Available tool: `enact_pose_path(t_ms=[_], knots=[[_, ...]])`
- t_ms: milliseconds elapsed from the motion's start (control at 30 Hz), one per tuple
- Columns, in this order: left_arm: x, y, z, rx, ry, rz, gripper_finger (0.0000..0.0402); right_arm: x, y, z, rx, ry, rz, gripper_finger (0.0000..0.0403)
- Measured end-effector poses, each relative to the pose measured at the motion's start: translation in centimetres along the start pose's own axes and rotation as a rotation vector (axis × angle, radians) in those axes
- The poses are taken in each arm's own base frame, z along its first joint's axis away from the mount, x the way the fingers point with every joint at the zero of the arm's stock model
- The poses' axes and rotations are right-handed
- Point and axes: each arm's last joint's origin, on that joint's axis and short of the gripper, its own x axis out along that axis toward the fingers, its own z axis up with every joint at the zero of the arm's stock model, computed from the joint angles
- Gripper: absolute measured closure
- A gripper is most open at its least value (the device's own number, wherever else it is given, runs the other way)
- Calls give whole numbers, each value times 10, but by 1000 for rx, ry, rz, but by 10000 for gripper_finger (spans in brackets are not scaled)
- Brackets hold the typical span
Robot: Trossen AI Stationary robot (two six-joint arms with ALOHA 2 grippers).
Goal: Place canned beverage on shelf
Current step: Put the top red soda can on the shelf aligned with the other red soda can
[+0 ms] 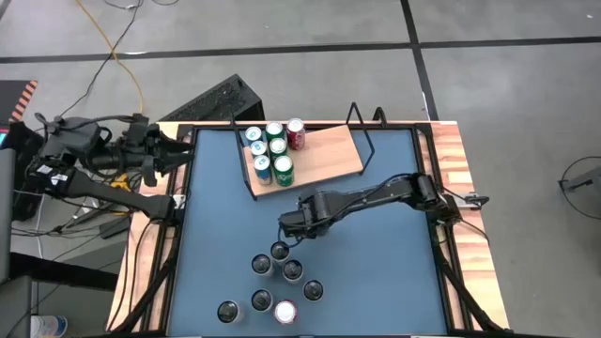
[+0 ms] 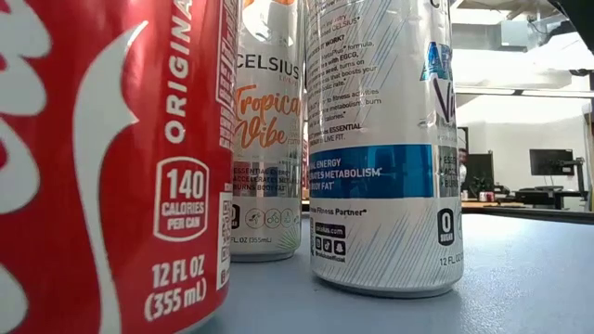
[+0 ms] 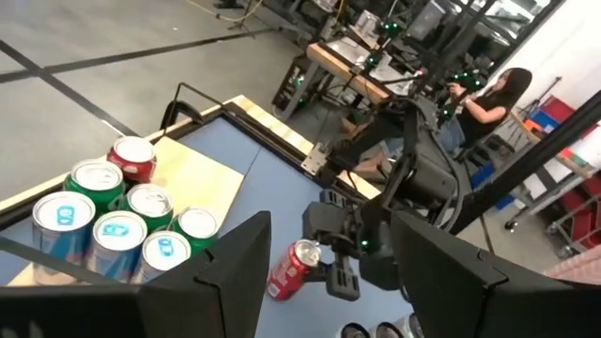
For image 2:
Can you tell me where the person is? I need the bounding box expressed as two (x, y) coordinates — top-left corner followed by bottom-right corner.
(458, 148), (469, 192)

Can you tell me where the blue table mat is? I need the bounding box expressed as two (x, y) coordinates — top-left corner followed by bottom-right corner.
(192, 212), (594, 334)

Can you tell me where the black computer monitor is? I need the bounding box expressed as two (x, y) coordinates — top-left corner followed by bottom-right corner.
(528, 148), (575, 177)
(465, 152), (496, 196)

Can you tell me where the white Celsius Arctic Vibe can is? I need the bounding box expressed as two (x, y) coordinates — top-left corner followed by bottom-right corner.
(304, 0), (465, 300)

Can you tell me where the white Celsius Tropical Vibe can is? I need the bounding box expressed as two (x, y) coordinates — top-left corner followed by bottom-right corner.
(230, 0), (305, 264)

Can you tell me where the red Coca-Cola can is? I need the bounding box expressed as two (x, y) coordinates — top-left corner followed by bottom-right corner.
(302, 134), (310, 186)
(0, 0), (239, 334)

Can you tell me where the dark office desk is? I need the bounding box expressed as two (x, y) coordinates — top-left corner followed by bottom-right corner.
(510, 185), (590, 210)

